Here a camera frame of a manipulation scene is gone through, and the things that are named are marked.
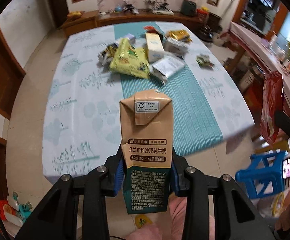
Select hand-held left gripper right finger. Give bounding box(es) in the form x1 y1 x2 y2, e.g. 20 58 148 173
171 147 278 240

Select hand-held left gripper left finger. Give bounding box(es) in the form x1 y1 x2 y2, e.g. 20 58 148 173
14 144 125 240

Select red printed plastic bag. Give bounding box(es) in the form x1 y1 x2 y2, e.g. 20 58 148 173
260 71 284 143

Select brown and green milk carton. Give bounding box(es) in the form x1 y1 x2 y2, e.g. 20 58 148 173
119 89 173 215

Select cream toothpaste box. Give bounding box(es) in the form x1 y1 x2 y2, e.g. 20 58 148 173
145 32 165 63

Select yellow snack packet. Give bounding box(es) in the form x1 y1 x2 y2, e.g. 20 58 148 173
166 29 193 43

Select yellow slipper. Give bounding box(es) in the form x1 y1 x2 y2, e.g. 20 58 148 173
134 216 153 228

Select person's pink trouser legs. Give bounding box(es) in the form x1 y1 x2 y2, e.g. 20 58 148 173
125 195 215 240

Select blue plastic stool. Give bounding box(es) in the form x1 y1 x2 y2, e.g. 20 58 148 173
235 152 289 200

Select pink covered counter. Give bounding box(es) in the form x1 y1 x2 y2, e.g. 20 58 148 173
229 21 290 124

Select printed teal tablecloth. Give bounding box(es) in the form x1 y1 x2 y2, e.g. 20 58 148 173
42 21 255 185

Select teal and white toy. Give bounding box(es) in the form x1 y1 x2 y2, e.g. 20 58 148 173
5 192 33 226

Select small green wrapper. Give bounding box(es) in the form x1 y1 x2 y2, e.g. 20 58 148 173
196 55 214 68

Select silver foil pouch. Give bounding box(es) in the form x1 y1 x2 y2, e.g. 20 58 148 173
152 56 184 84

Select yellow-green snack bag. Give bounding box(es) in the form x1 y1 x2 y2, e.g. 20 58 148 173
109 38 151 79

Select orange red cardboard box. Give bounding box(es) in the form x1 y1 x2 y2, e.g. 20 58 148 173
0 200 11 222

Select dark crumpled wrappers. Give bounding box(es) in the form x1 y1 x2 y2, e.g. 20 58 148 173
99 44 118 66

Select white cardboard box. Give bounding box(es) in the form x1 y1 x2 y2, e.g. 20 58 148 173
165 39 188 57

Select dark green appliance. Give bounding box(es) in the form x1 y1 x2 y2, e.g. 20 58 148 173
180 0 197 17

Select wooden television cabinet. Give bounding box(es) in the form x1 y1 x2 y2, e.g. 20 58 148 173
64 7 210 37

